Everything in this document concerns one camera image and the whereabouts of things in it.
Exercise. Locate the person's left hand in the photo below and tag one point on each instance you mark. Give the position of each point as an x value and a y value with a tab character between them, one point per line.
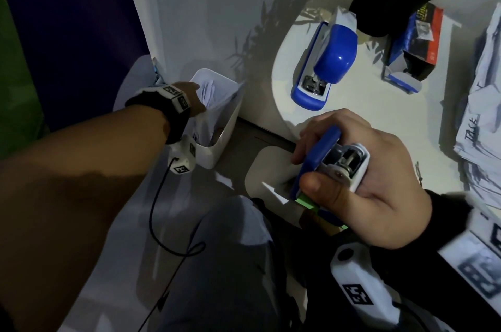
193	102

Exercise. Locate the person's right hand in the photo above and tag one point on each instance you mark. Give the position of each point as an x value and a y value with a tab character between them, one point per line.
391	194

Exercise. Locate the blue white stapler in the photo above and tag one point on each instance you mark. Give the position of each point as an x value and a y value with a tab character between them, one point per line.
317	155
336	53

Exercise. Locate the stack of printed papers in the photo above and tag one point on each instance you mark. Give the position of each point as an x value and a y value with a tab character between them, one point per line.
485	128

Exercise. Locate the blue staples box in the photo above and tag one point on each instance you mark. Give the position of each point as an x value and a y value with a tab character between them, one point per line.
419	46

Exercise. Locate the person's left forearm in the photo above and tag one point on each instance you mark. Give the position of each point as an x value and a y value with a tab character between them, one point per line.
66	206

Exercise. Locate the person's grey trousers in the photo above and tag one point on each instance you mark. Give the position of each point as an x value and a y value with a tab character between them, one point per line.
231	265

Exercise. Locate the grey round stool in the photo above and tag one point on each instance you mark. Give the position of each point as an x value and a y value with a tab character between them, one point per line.
133	81

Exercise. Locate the green flat board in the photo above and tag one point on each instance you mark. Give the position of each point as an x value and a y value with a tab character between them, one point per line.
307	202

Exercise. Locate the green leaf print mat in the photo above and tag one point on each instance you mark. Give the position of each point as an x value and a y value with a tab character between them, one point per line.
19	108

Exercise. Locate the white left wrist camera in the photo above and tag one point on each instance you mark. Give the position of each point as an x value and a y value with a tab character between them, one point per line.
180	159

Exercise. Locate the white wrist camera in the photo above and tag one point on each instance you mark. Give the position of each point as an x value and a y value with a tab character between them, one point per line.
360	288
180	159

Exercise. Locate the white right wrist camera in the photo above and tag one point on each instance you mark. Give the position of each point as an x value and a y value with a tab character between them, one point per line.
360	288

